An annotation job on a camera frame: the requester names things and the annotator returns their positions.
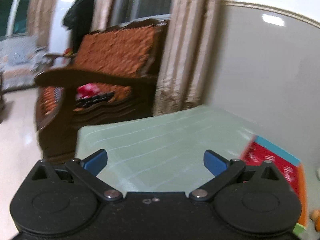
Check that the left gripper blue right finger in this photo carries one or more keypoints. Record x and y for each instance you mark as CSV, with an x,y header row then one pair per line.
x,y
225,173

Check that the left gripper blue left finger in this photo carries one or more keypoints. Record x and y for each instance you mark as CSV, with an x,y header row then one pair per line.
x,y
86,170

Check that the orange mandarin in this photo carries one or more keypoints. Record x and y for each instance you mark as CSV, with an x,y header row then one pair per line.
x,y
314,215

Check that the colourful cardboard box tray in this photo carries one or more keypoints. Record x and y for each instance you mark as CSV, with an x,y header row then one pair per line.
x,y
260,149

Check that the green grid table cloth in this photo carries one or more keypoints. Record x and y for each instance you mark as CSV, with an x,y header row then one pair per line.
x,y
165,153

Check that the red white patterned cloth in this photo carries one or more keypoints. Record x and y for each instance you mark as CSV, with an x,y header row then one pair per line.
x,y
87,91

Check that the wooden sofa orange cushions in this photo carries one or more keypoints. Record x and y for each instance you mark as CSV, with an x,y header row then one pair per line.
x,y
122,59

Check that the beige satin curtain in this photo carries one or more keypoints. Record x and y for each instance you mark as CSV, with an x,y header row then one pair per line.
x,y
187,55

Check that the grey bed with pillows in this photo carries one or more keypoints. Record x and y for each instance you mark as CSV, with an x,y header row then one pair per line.
x,y
21,59

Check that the white refrigerator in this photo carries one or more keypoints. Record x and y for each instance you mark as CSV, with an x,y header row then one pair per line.
x,y
59,36

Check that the dark hanging jacket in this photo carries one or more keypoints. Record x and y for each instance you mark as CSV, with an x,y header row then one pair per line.
x,y
78,20

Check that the far beige curtain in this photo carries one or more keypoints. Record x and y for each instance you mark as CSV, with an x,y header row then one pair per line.
x,y
43,14

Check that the window with frame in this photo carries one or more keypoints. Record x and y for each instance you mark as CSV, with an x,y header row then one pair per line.
x,y
125,11

